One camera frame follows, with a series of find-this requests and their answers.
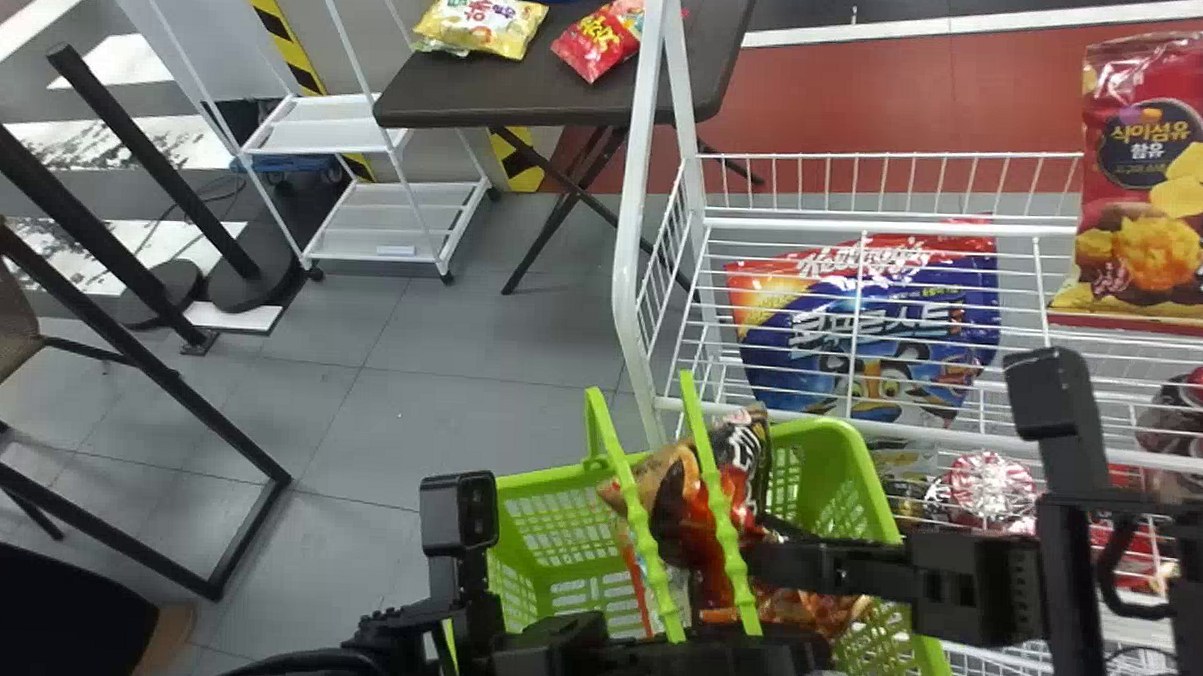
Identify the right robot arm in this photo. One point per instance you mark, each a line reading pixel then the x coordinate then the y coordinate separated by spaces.
pixel 1202 619

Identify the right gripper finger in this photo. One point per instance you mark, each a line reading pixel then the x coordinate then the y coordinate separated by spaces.
pixel 834 558
pixel 833 584

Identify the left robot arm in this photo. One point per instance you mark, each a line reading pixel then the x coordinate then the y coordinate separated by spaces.
pixel 406 636

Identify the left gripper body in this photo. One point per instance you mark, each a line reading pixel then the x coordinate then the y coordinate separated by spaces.
pixel 650 670

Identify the yellow snack packet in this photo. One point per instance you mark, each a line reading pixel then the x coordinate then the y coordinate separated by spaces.
pixel 481 19

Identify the blue cereal bag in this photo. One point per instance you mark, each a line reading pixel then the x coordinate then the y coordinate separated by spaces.
pixel 867 332

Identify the dark side table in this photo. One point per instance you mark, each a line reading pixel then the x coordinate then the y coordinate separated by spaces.
pixel 530 85

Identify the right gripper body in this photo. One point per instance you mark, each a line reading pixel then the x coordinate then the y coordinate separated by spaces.
pixel 973 591

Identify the white shelf trolley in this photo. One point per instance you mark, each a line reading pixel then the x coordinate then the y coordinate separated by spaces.
pixel 386 210

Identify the brown side table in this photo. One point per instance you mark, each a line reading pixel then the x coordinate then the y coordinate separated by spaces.
pixel 2 317

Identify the dark red snack packet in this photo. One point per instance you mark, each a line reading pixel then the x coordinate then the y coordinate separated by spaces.
pixel 1157 177

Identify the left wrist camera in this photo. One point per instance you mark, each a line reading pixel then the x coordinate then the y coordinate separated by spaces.
pixel 460 513

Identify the black chair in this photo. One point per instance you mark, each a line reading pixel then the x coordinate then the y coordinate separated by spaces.
pixel 42 614

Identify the green basket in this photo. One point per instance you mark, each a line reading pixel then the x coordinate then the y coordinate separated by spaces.
pixel 554 546

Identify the red noodle cup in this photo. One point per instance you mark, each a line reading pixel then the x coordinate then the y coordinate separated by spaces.
pixel 992 484

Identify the orange snack packet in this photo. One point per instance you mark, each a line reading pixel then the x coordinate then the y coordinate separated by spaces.
pixel 691 501

